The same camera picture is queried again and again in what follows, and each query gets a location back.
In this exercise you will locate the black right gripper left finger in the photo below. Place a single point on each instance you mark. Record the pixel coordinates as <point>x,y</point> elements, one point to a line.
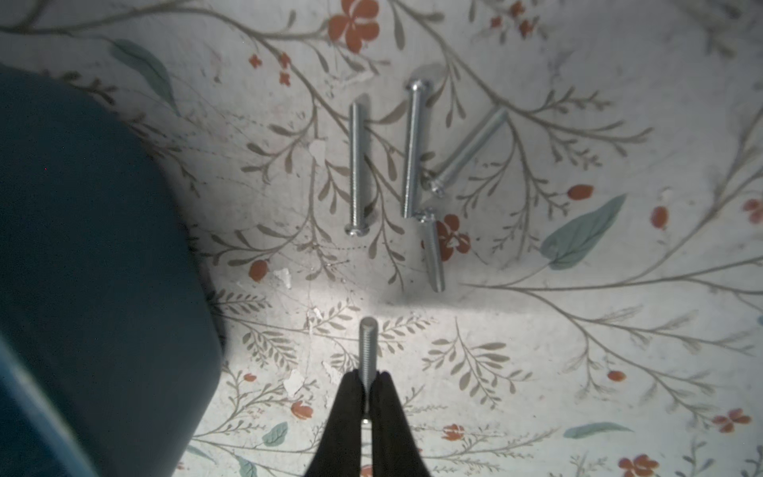
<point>339,450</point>

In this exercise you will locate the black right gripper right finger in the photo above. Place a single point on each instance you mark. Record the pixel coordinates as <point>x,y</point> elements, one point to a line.
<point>394,451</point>

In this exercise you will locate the silver screw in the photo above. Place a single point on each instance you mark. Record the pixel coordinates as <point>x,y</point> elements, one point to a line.
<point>357,226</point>
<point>432,251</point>
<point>418,89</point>
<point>368,353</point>
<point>469,147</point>

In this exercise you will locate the teal plastic tray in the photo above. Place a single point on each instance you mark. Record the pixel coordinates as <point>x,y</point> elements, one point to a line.
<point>109,353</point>

